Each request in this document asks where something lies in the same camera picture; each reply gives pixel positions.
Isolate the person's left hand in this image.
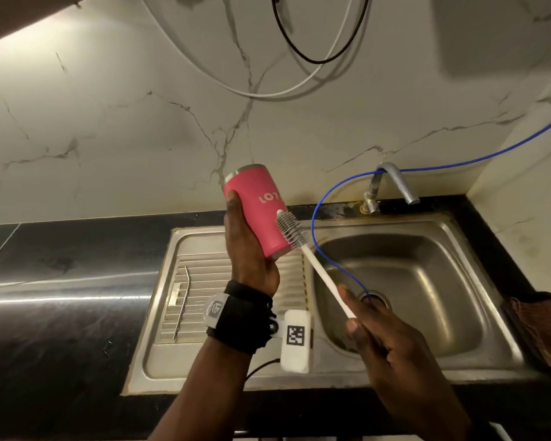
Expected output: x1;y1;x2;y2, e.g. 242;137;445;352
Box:
223;190;281;297

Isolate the person's right hand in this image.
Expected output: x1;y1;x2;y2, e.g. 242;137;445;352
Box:
337;284;471;441

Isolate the pink steel tumbler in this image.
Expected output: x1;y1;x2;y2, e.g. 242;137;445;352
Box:
222;164;304;262

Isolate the bent metal straw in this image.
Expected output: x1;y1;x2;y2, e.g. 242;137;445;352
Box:
172;265;192;342

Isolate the person's left forearm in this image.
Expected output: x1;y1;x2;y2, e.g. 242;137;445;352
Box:
148;337;254;441

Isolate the black left wrist band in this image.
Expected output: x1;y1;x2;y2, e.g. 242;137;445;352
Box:
203;279;277;356

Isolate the black wrist band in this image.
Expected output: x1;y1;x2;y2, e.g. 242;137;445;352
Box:
468;420;515;441
203;279;277;356

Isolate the white bottle brush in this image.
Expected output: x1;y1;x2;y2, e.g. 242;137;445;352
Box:
275;209;357;320

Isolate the stainless steel sink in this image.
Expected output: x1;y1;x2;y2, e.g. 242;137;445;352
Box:
121;211;544;396

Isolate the black right wrist band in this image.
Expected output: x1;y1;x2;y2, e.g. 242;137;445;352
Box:
468;420;515;441

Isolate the metal faucet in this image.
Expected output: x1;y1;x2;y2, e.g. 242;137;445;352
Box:
361;162;421;214

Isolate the thin blue tube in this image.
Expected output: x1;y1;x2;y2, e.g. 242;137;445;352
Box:
311;110;551;303

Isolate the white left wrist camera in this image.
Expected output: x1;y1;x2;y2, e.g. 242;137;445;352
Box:
271;309;315;375

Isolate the black hanging cable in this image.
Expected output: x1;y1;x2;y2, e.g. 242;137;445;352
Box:
269;0;373;66

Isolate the dark brown wall cabinet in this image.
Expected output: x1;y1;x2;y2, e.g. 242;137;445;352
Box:
0;0;96;48

